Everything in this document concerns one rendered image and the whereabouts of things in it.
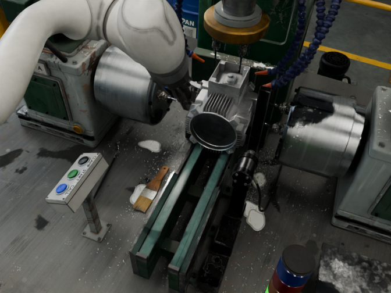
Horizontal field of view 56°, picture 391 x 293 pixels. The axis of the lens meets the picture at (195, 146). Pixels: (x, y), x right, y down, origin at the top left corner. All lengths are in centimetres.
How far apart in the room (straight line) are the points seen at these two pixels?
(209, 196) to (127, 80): 43
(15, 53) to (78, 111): 80
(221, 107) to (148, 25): 56
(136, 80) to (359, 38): 307
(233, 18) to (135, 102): 40
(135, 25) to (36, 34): 15
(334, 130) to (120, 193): 70
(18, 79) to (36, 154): 96
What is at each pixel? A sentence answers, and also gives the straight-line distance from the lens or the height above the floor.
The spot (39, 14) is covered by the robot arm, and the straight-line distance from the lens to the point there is 67.
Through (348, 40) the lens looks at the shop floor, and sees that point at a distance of 392.
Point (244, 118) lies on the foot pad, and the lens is 113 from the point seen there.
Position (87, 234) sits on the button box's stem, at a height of 81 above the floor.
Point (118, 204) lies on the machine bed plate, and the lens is 126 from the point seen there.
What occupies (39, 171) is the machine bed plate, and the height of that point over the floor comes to 80.
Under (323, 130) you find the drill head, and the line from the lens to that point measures 108.
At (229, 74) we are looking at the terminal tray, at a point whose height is 113.
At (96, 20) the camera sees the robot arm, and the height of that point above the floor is 149.
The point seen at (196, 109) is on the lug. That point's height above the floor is 109.
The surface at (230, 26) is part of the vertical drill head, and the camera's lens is 103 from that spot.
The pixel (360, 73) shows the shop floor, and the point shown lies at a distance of 350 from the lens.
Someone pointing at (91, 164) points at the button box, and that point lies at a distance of 101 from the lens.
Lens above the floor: 183
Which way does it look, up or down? 47 degrees down
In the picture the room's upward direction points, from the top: 3 degrees clockwise
